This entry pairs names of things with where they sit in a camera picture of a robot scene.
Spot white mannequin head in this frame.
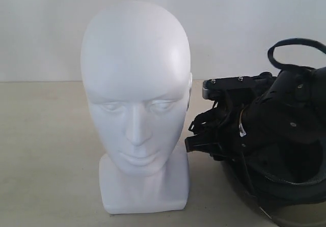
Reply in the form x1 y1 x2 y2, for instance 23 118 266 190
80 1 192 214

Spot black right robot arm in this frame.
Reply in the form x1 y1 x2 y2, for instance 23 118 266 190
185 68 325 160

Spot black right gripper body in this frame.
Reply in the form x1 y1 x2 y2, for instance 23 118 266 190
221 71 316 159

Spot black helmet with tinted visor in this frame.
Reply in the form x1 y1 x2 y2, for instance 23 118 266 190
219 137 325 226

